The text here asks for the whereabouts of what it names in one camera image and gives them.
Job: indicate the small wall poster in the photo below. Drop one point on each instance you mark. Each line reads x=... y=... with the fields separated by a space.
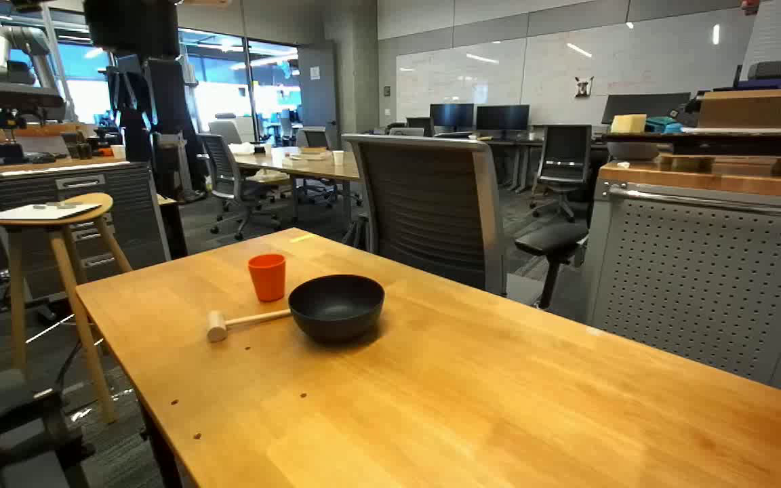
x=583 y=87

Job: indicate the black bowl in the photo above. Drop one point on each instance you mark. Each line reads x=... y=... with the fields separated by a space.
x=336 y=312

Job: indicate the black computer monitor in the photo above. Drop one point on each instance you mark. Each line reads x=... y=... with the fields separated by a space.
x=450 y=118
x=503 y=118

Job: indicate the wooden shelf board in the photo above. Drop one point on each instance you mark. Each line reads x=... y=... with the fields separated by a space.
x=716 y=180

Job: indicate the orange plastic cup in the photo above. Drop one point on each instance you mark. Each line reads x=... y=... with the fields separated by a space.
x=267 y=278

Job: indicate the grey drawer cabinet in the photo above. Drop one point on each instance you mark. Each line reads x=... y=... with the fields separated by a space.
x=92 y=203

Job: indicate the perforated grey metal cabinet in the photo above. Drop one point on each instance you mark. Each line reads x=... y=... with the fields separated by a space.
x=705 y=279

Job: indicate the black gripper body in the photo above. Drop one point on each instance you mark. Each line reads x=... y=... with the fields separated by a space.
x=134 y=28

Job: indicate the wooden round stool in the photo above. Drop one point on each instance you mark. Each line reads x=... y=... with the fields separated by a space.
x=65 y=272

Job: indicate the small wooden mallet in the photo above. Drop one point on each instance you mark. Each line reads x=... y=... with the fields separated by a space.
x=217 y=328

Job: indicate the white paper pad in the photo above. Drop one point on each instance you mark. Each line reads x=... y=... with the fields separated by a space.
x=38 y=213

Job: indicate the light wooden office table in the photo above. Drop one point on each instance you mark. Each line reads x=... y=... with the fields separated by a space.
x=309 y=164

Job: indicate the black office chair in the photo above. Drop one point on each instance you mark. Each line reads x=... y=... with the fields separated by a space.
x=559 y=157

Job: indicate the large wooden box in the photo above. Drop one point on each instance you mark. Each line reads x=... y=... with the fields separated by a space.
x=757 y=108

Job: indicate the wide black monitor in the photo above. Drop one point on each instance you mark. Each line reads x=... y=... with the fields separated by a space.
x=644 y=106

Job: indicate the grey mesh office chair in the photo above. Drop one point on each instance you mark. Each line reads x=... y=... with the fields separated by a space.
x=427 y=213

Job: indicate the large wall whiteboard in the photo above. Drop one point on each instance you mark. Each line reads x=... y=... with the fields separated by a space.
x=544 y=72

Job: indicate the tan cardboard box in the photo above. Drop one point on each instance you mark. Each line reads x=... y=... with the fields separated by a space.
x=627 y=122

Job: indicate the grey swivel chair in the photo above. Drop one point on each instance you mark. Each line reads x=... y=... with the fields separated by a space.
x=229 y=177

